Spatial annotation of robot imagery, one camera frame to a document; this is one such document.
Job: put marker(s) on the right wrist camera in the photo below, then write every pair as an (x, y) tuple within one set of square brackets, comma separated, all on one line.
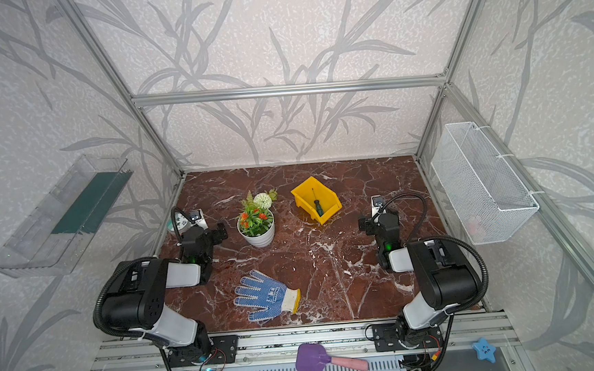
[(378, 203)]

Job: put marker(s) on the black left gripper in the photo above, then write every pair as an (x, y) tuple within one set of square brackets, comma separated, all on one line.
[(213, 234)]

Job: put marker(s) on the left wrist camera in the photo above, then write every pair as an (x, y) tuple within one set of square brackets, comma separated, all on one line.
[(196, 218)]

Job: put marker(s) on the clear plastic jar printed lid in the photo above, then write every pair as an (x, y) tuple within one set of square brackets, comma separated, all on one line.
[(178, 224)]

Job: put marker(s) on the blue dotted work glove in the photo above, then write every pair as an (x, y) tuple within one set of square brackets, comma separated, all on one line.
[(269, 297)]

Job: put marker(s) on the white wire mesh basket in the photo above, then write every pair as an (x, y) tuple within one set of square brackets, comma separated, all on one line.
[(490, 200)]

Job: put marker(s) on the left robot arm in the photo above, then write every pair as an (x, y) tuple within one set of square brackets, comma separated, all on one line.
[(132, 303)]

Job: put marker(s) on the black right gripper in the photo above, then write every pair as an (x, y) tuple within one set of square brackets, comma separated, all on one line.
[(368, 223)]

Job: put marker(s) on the yellow plastic bin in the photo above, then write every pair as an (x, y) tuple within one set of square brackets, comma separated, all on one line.
[(304, 199)]

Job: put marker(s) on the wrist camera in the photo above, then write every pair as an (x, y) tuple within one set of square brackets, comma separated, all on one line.
[(378, 203), (196, 218)]

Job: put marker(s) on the white ribbed flower pot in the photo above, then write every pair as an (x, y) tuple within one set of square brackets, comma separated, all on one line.
[(262, 240)]

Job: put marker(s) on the black green handled screwdriver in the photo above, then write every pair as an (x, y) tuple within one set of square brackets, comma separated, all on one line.
[(318, 207)]

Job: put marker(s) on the purple pink toy shovel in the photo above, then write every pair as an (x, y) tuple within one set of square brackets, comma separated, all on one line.
[(314, 357)]

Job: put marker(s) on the blue star toy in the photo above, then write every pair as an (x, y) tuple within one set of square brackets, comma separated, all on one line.
[(485, 350)]

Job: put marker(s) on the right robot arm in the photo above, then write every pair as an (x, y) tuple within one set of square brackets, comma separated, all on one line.
[(450, 274)]

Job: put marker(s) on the clear plastic wall shelf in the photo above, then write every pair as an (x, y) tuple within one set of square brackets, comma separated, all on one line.
[(51, 241)]

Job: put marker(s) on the green artificial potted plant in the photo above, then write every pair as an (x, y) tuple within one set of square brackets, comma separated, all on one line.
[(256, 218)]

